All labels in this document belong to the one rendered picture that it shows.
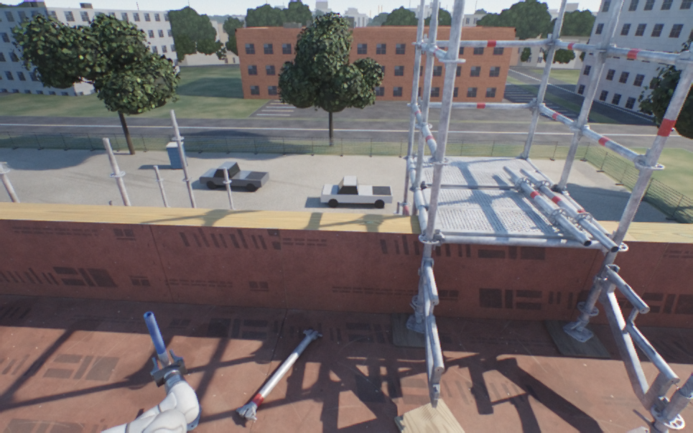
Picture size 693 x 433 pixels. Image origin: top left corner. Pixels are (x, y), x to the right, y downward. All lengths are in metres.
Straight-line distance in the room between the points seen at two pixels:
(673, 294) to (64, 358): 4.01
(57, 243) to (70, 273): 0.28
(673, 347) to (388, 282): 1.91
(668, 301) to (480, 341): 1.30
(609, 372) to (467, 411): 0.98
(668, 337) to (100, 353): 3.81
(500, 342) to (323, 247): 1.35
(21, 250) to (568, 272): 3.85
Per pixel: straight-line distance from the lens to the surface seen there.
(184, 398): 1.78
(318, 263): 2.48
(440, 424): 2.24
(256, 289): 2.74
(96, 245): 3.09
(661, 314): 3.35
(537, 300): 2.86
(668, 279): 3.15
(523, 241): 2.36
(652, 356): 2.45
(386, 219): 2.46
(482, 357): 2.60
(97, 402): 2.68
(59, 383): 2.91
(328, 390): 2.32
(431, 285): 2.11
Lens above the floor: 1.89
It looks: 29 degrees down
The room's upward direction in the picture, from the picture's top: straight up
